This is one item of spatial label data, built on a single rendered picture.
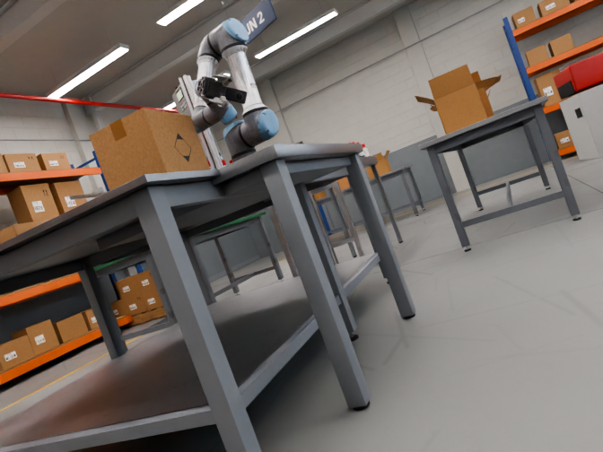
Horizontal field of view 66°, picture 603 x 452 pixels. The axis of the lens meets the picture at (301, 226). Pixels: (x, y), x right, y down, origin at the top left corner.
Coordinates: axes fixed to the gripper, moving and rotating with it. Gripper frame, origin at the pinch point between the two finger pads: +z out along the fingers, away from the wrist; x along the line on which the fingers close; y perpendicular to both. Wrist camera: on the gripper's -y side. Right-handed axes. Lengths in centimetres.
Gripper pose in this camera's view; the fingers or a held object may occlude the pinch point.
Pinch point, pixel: (229, 91)
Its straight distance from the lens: 163.8
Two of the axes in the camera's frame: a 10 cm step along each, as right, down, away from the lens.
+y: -9.0, -0.9, -4.2
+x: 2.0, -9.6, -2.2
